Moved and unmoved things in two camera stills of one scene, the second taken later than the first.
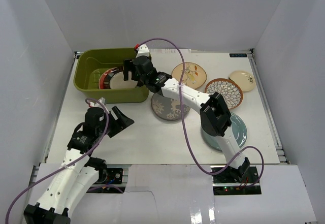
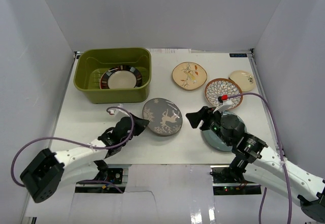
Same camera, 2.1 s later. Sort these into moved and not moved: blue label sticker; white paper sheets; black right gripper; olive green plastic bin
Moved: black right gripper
Not moved: white paper sheets; olive green plastic bin; blue label sticker
